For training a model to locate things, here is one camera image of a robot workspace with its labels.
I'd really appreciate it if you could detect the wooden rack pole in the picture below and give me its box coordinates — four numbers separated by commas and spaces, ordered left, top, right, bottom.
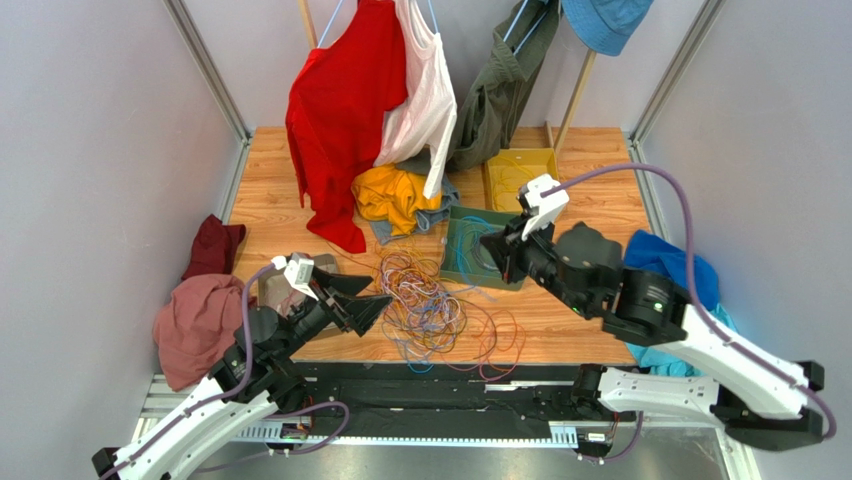
543, 49, 597, 158

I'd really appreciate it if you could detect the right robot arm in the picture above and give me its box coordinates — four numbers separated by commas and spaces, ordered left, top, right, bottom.
480, 174, 838, 452

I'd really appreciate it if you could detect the yellow plastic tray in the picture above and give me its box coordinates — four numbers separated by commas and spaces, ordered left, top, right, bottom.
483, 148, 559, 213

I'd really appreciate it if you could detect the dusty pink cloth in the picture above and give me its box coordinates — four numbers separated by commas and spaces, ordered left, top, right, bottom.
152, 274, 245, 392

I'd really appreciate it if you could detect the multicolour cable pile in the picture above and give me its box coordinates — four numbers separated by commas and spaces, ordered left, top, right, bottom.
369, 242, 528, 382

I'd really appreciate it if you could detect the grey plastic tray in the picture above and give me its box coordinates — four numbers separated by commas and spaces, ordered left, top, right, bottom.
257, 253, 339, 316

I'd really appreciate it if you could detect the turquoise cloth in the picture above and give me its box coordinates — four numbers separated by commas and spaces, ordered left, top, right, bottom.
625, 303, 739, 377

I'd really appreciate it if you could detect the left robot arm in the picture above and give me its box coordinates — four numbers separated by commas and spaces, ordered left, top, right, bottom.
92, 254, 393, 479

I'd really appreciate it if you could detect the white hanging tank top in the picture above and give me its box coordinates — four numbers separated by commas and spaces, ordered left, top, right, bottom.
374, 1, 457, 199

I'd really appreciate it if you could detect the light blue bucket hat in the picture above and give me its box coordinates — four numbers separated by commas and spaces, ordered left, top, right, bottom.
560, 0, 654, 57

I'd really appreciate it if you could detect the dark blue cloth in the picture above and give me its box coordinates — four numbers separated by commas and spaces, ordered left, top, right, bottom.
622, 229, 722, 314

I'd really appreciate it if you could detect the green plastic tray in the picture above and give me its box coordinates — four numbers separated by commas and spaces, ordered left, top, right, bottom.
440, 206, 523, 291

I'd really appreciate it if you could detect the red hanging shirt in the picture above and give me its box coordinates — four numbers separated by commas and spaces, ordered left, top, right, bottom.
285, 1, 408, 254

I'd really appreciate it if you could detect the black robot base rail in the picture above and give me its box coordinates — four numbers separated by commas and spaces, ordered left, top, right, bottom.
239, 359, 827, 453

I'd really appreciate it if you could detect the maroon cloth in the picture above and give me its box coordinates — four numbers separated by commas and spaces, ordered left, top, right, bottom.
181, 214, 247, 280

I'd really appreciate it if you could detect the coiled black cable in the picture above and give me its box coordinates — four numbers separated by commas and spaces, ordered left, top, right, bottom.
471, 228, 501, 275

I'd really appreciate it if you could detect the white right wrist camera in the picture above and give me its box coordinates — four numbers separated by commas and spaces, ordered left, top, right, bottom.
518, 173, 570, 241

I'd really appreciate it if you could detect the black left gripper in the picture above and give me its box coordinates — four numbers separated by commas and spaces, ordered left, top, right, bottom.
273, 265, 393, 361

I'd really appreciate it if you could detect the olive green hanging garment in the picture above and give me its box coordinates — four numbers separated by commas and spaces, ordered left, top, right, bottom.
446, 1, 560, 172

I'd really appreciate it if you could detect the grey-blue cloth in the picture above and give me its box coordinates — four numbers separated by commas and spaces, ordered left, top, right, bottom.
367, 177, 460, 245

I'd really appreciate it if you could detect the yellow cable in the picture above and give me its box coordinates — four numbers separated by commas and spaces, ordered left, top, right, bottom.
491, 156, 554, 211

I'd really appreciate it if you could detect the yellow crumpled garment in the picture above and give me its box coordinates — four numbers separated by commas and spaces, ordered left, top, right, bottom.
351, 165, 441, 236

